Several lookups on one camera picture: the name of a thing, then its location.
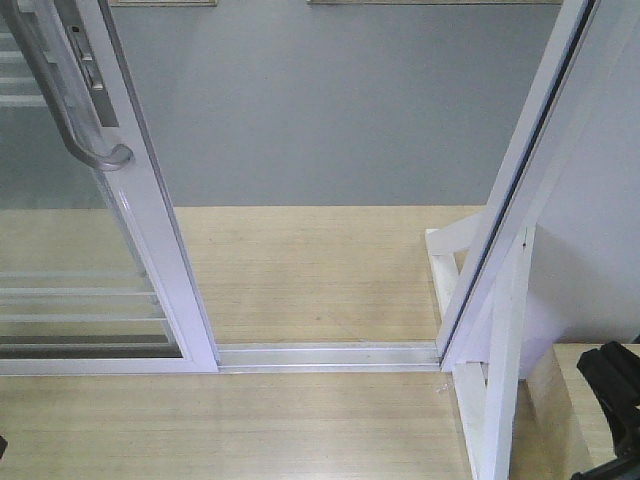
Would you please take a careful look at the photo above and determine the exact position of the white framed sliding glass door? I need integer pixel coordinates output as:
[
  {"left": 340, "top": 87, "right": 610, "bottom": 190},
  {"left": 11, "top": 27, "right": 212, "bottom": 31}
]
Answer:
[{"left": 1, "top": 1, "right": 218, "bottom": 376}]

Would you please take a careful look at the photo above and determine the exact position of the light wooden box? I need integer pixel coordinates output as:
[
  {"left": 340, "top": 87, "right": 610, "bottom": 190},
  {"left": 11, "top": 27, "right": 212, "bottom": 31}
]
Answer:
[{"left": 527, "top": 344, "right": 639, "bottom": 479}]

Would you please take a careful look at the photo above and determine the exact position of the aluminium door floor track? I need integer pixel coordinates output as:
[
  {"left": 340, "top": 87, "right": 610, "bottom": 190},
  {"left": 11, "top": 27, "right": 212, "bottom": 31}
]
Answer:
[{"left": 218, "top": 341, "right": 440, "bottom": 374}]

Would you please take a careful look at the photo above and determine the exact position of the white door frame post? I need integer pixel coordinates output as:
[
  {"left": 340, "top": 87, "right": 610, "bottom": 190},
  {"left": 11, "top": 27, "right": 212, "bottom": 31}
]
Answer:
[{"left": 430, "top": 1, "right": 639, "bottom": 371}]

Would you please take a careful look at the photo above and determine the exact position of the silver door lock plate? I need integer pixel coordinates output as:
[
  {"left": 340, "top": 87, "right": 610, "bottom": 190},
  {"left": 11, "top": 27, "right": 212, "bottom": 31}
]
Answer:
[{"left": 54, "top": 0, "right": 119, "bottom": 128}]

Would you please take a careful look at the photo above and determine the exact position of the light wooden floor platform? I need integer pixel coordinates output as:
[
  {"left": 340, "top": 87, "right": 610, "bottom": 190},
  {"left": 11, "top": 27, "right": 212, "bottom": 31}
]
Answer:
[{"left": 1, "top": 205, "right": 474, "bottom": 479}]

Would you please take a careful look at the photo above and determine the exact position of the silver door handle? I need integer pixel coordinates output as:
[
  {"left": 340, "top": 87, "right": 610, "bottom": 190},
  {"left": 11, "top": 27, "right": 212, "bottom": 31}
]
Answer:
[{"left": 0, "top": 0, "right": 135, "bottom": 173}]

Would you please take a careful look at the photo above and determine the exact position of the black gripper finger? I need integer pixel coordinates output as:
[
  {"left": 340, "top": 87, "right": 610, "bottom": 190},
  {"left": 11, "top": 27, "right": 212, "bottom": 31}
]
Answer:
[
  {"left": 577, "top": 341, "right": 639, "bottom": 453},
  {"left": 0, "top": 436, "right": 8, "bottom": 459},
  {"left": 571, "top": 455, "right": 640, "bottom": 480}
]

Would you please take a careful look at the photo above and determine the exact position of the white triangular support brace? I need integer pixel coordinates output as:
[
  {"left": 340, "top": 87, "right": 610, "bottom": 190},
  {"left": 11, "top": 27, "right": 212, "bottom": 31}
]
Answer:
[{"left": 425, "top": 210, "right": 535, "bottom": 479}]

